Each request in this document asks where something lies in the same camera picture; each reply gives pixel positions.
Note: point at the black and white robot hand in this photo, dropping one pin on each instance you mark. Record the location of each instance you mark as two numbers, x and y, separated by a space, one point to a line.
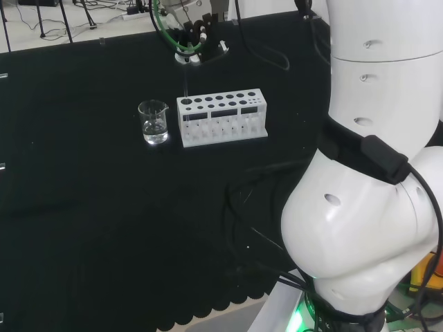
207 38

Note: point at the clear glass rod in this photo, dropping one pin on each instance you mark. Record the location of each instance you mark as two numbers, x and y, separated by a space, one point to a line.
186 86

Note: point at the white test tube rack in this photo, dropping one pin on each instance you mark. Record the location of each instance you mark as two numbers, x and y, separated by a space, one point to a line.
214 140

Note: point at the white power strip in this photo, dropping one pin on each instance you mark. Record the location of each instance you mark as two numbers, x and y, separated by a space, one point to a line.
133 12

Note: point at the small glass beaker with water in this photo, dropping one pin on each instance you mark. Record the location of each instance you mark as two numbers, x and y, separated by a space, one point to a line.
154 136

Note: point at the black tripod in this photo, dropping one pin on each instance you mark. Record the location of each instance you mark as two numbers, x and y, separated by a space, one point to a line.
5 27
65 24

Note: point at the black bench cloth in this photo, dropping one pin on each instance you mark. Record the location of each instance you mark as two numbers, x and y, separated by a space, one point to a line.
86 207

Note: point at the yellow stop button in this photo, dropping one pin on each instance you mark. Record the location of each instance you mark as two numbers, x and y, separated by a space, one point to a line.
418 276

